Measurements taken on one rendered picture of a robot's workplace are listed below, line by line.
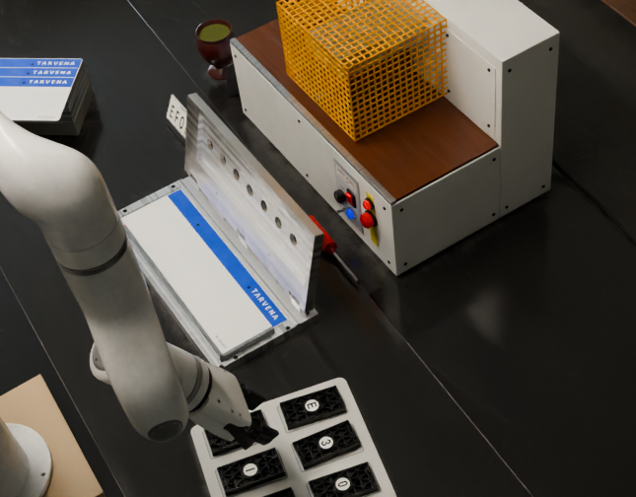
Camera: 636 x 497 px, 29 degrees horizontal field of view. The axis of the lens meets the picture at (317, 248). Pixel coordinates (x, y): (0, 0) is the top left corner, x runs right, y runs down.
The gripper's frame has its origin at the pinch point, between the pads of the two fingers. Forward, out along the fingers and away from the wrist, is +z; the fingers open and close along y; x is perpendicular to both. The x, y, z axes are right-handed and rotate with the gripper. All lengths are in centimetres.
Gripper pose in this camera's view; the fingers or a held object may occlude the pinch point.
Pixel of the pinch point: (258, 417)
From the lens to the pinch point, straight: 188.3
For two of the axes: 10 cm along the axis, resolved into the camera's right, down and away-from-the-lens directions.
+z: 5.9, 3.8, 7.1
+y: 3.2, 6.9, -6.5
